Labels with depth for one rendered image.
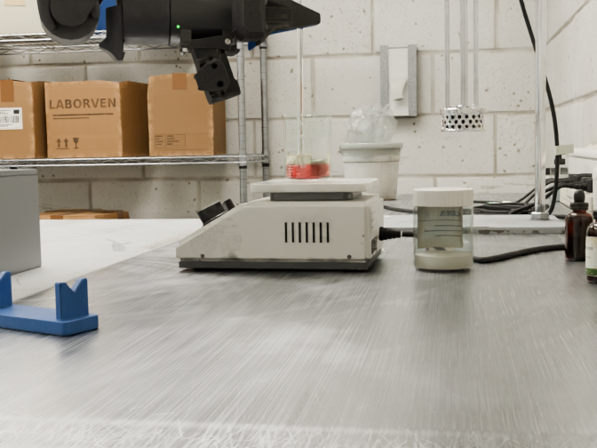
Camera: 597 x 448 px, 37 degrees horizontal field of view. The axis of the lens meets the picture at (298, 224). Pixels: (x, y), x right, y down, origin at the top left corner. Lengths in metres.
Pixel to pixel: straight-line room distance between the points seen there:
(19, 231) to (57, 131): 2.36
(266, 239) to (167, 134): 2.28
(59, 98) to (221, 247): 2.45
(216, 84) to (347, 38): 2.54
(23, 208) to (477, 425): 0.66
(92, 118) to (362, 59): 1.00
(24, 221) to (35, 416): 0.54
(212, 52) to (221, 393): 0.50
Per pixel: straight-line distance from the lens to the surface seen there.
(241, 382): 0.49
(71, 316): 0.65
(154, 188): 3.56
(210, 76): 0.89
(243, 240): 0.90
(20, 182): 0.98
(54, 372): 0.54
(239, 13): 0.85
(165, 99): 3.16
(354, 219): 0.88
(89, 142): 3.27
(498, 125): 3.37
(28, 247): 0.99
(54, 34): 0.90
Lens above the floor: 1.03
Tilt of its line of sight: 5 degrees down
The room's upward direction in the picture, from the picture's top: 1 degrees counter-clockwise
